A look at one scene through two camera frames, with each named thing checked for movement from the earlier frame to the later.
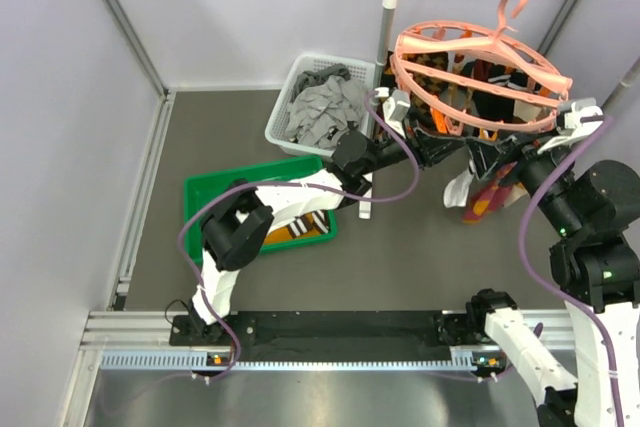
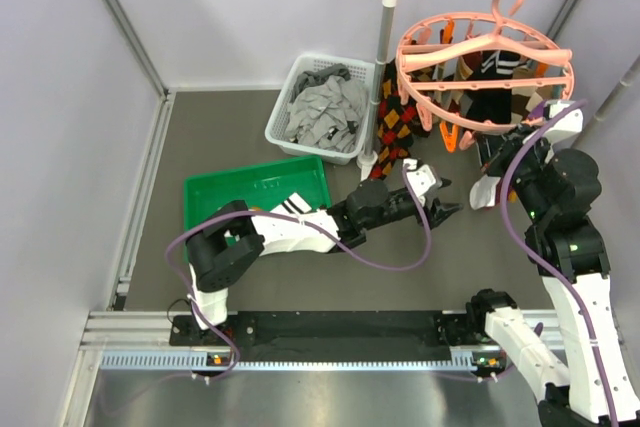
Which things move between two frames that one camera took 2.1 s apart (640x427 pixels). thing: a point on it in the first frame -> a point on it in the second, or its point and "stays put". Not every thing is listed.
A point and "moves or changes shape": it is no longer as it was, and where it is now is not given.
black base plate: x=340 y=337 stays put
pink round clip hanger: x=479 y=78 moves or changes shape
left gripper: x=426 y=148 -> x=438 y=211
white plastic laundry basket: x=362 y=72 stays put
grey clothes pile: x=322 y=105 stays put
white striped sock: x=457 y=189 -> x=482 y=192
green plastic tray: x=200 y=187 stays put
